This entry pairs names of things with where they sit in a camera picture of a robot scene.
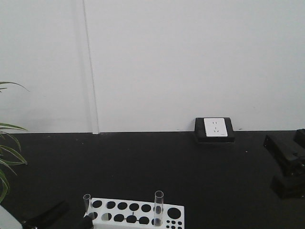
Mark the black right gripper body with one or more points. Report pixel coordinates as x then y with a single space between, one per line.
292 164

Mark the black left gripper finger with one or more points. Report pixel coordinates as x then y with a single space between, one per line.
48 217
85 223

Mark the thin glass test tube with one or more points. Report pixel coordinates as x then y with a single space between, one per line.
87 204

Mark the wide glass test tube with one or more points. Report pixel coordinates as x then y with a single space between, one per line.
158 208

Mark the white test tube rack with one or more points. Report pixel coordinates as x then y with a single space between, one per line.
132 214

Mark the white plant pot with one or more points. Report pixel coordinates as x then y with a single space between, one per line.
7 221

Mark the black base power socket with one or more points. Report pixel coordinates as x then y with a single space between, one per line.
213 130

